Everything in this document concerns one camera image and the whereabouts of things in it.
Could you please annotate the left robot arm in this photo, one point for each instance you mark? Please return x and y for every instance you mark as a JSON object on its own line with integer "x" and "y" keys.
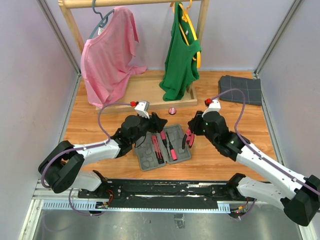
{"x": 62, "y": 168}

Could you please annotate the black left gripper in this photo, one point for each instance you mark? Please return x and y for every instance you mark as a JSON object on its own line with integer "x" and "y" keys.
{"x": 156, "y": 123}

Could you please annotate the teal clothes hanger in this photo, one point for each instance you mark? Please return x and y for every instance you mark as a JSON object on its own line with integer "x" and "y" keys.
{"x": 103, "y": 19}

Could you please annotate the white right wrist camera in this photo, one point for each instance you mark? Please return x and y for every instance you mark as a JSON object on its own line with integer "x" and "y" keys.
{"x": 213, "y": 105}

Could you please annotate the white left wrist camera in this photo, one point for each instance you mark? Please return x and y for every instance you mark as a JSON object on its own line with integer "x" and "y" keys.
{"x": 141, "y": 107}

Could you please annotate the wooden clothes rack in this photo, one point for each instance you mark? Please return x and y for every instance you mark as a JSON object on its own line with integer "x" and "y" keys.
{"x": 144, "y": 86}

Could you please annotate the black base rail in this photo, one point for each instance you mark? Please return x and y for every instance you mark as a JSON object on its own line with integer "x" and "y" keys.
{"x": 164, "y": 195}

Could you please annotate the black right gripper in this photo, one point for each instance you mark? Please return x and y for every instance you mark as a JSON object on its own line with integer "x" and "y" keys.
{"x": 194, "y": 123}

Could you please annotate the grey plastic tool case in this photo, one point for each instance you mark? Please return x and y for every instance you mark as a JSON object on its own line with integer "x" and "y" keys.
{"x": 145, "y": 151}

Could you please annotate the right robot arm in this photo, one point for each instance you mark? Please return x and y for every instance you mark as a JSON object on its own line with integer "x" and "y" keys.
{"x": 296, "y": 195}

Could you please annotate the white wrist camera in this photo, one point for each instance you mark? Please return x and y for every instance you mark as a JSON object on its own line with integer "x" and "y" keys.
{"x": 141, "y": 107}
{"x": 213, "y": 105}

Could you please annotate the yellow clothes hanger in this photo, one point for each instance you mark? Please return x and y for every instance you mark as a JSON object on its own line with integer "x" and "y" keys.
{"x": 184, "y": 43}

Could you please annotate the pink black utility knife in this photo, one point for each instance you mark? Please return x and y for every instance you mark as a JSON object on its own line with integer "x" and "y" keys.
{"x": 157, "y": 149}

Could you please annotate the pink black pliers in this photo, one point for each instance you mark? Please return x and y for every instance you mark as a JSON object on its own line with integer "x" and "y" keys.
{"x": 188, "y": 139}

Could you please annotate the green tank top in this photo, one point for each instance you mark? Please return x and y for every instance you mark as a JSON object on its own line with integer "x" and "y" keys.
{"x": 175, "y": 84}

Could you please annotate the folded grey checked cloth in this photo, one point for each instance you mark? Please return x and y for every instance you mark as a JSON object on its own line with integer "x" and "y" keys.
{"x": 251, "y": 88}

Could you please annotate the pink black screwdriver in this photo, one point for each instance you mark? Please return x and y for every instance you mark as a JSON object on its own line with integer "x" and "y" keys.
{"x": 171, "y": 148}
{"x": 163, "y": 138}

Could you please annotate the pink t-shirt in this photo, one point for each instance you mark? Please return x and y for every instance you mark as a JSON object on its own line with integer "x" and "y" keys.
{"x": 106, "y": 59}

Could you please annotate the red black tape roll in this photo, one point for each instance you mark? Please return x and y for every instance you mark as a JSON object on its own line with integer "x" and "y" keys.
{"x": 172, "y": 111}

